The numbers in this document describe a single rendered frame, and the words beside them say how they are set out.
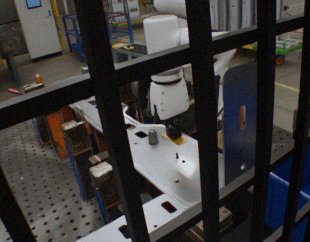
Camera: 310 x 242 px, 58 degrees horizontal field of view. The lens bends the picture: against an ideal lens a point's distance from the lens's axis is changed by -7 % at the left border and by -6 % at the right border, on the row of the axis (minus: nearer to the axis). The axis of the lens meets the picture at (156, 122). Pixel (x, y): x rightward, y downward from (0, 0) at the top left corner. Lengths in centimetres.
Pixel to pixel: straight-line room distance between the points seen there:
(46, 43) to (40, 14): 74
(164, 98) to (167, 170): 21
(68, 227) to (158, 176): 50
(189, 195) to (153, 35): 40
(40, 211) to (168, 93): 81
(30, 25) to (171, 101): 721
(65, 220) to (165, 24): 85
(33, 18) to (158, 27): 722
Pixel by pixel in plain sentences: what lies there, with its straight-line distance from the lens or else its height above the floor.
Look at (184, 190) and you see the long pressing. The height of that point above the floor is 100.
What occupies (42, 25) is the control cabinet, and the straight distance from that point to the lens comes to 790.
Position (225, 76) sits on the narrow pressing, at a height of 133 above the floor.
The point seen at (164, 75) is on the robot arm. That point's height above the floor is 127.
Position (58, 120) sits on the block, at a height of 93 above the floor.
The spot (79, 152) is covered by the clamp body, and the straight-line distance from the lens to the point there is 117.
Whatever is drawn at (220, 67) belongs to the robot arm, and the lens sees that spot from 138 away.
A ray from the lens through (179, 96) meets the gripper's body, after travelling 79.
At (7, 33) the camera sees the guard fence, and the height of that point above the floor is 78.
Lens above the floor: 150
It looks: 27 degrees down
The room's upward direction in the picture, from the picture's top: 8 degrees counter-clockwise
